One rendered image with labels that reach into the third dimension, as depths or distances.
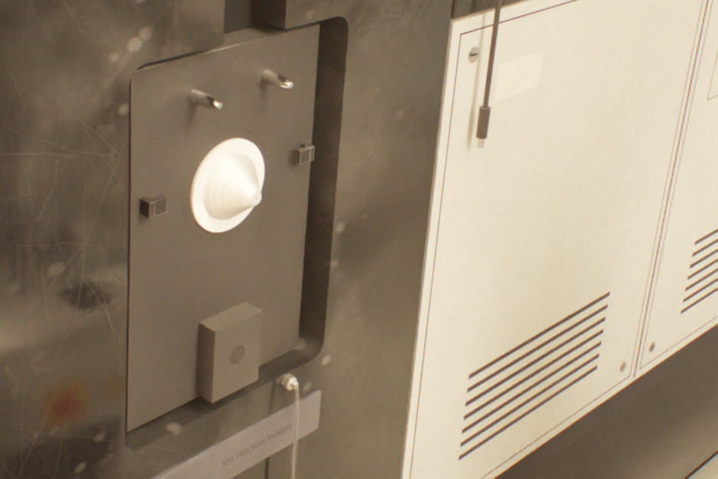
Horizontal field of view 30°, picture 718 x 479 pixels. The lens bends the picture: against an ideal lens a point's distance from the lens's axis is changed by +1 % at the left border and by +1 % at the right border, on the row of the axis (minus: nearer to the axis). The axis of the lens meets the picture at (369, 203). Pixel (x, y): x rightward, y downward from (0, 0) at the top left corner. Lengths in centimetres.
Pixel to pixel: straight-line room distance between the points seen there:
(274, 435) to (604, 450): 58
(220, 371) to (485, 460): 43
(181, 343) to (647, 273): 65
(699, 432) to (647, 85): 45
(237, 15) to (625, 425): 83
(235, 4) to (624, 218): 58
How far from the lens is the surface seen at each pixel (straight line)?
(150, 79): 78
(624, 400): 156
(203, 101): 80
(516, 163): 111
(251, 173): 85
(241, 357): 91
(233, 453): 95
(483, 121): 102
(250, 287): 91
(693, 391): 163
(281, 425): 98
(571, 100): 115
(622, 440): 151
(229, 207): 84
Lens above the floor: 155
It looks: 25 degrees down
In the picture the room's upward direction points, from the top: 5 degrees clockwise
